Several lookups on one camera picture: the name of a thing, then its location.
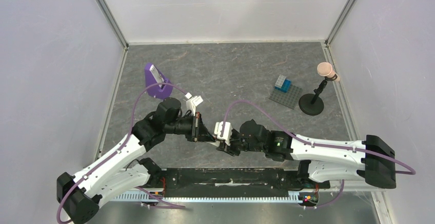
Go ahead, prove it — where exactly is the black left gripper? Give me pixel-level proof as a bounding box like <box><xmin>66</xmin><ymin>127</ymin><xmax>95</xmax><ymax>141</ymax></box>
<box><xmin>165</xmin><ymin>112</ymin><xmax>215</xmax><ymax>142</ymax></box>

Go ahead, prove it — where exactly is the white remote control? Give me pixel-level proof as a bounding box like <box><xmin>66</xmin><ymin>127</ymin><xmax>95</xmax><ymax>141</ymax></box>
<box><xmin>208</xmin><ymin>141</ymin><xmax>221</xmax><ymax>147</ymax></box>

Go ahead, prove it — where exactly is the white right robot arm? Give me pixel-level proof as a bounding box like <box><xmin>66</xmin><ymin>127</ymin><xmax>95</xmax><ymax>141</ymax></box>
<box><xmin>214</xmin><ymin>119</ymin><xmax>397</xmax><ymax>189</ymax></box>

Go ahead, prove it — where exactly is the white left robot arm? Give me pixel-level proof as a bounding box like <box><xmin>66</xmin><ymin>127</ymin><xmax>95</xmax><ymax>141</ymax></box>
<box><xmin>56</xmin><ymin>93</ymin><xmax>219</xmax><ymax>223</ymax></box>

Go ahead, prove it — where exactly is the grey lego baseplate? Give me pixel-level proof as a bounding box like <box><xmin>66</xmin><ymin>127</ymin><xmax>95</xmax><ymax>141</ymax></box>
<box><xmin>269</xmin><ymin>85</ymin><xmax>303</xmax><ymax>109</ymax></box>

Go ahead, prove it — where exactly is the blue lego brick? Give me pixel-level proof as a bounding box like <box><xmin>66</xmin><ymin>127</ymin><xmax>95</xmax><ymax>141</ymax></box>
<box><xmin>275</xmin><ymin>79</ymin><xmax>291</xmax><ymax>93</ymax></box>

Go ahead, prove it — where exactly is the grey lego brick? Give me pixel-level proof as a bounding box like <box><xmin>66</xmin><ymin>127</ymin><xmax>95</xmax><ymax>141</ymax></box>
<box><xmin>274</xmin><ymin>74</ymin><xmax>286</xmax><ymax>89</ymax></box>

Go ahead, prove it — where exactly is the black microphone stand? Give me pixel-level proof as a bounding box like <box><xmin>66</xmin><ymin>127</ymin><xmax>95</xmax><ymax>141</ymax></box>
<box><xmin>298</xmin><ymin>75</ymin><xmax>338</xmax><ymax>116</ymax></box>

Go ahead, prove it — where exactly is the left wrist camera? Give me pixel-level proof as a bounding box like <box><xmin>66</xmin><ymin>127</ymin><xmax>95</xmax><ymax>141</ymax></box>
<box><xmin>184</xmin><ymin>92</ymin><xmax>204</xmax><ymax>116</ymax></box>

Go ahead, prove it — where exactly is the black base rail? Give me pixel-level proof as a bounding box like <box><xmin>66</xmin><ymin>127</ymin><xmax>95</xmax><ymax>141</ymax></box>
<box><xmin>144</xmin><ymin>168</ymin><xmax>330</xmax><ymax>198</ymax></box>

